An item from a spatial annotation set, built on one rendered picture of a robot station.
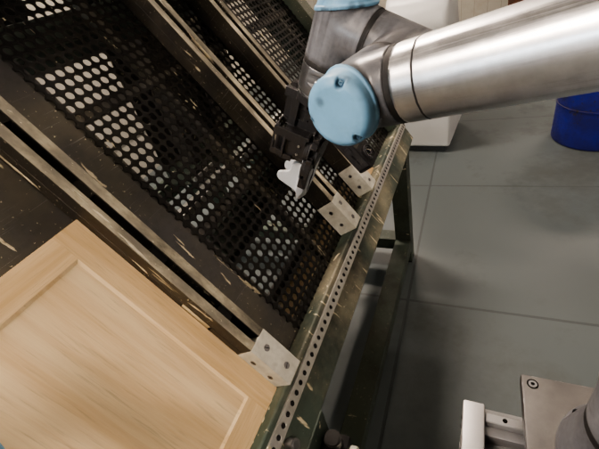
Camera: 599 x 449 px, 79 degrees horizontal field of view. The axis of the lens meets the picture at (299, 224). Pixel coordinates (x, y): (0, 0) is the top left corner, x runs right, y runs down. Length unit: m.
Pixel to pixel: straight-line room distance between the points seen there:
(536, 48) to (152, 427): 0.77
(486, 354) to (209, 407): 1.47
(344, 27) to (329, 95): 0.16
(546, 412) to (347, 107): 0.57
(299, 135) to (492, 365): 1.62
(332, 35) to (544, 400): 0.63
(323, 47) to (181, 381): 0.65
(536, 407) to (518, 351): 1.34
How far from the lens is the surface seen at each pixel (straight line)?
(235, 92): 1.15
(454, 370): 1.96
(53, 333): 0.77
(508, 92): 0.34
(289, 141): 0.61
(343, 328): 1.07
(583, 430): 0.65
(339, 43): 0.52
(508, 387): 1.96
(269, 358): 0.86
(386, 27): 0.50
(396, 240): 2.30
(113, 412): 0.78
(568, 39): 0.32
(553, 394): 0.75
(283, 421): 0.90
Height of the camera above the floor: 1.67
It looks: 35 degrees down
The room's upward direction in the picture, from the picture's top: 16 degrees counter-clockwise
